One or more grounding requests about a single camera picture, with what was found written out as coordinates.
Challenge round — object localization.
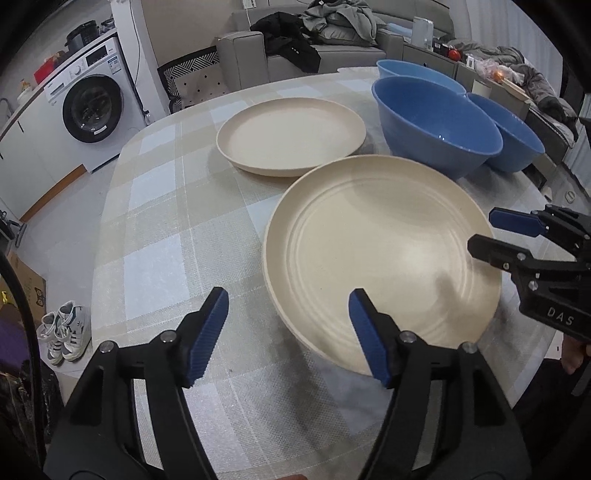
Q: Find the large blue bowl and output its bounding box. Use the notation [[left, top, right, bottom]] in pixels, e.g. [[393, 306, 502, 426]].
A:
[[372, 76, 504, 181]]

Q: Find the white kettle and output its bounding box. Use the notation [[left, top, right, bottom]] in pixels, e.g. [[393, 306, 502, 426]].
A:
[[412, 16, 435, 51]]

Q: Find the clear plastic bag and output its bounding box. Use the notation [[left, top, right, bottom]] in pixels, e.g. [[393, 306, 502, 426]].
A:
[[475, 60, 513, 86]]

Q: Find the beige checked tablecloth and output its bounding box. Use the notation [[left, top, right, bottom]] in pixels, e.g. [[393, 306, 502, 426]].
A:
[[90, 67, 578, 480]]

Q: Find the grey sofa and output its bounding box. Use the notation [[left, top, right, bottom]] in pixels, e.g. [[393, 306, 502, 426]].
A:
[[217, 0, 455, 93]]

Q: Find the beige book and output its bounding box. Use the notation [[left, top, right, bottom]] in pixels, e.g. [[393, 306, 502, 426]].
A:
[[501, 78, 529, 100]]

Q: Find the dark cloth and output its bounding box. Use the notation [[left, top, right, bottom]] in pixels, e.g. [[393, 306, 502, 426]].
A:
[[508, 357, 589, 462]]

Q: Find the person's right hand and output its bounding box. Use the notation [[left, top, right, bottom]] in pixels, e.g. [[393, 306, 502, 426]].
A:
[[560, 336, 591, 376]]

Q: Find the black pressure cooker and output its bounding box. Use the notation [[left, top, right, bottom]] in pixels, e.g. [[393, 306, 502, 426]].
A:
[[65, 21, 100, 54]]

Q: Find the dark bag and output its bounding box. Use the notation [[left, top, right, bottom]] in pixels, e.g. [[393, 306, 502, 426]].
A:
[[0, 360, 61, 462]]

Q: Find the red box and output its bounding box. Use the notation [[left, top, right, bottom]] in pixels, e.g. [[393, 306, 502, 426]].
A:
[[34, 58, 61, 84]]

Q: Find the white washing machine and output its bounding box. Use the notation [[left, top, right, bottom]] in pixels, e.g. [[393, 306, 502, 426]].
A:
[[44, 32, 155, 175]]

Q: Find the white cabinet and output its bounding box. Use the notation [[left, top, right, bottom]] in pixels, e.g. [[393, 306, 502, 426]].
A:
[[0, 85, 88, 222]]

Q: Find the grey blanket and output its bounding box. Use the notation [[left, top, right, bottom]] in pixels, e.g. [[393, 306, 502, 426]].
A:
[[455, 41, 578, 134]]

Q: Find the cardboard box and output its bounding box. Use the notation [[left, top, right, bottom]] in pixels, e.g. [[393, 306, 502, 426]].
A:
[[0, 251, 47, 315]]

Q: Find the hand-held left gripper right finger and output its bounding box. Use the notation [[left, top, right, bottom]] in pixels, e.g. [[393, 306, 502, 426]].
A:
[[348, 288, 532, 480]]

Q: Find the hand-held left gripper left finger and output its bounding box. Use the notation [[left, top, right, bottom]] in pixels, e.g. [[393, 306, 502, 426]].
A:
[[44, 287, 230, 480]]

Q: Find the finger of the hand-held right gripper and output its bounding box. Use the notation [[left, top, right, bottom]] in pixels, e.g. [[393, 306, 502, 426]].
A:
[[488, 204, 591, 266], [467, 234, 591, 289]]

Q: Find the black cable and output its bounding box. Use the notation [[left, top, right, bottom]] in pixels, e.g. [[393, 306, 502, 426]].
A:
[[0, 272, 44, 462]]

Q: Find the black jacket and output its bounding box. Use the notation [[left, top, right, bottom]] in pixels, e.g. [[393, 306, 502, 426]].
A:
[[249, 11, 321, 73]]

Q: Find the purple mat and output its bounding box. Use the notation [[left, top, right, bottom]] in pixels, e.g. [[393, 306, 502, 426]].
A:
[[0, 318, 28, 370]]

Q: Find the cream ribbed plate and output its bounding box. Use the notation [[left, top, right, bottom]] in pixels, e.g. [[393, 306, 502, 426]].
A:
[[262, 155, 504, 376]]

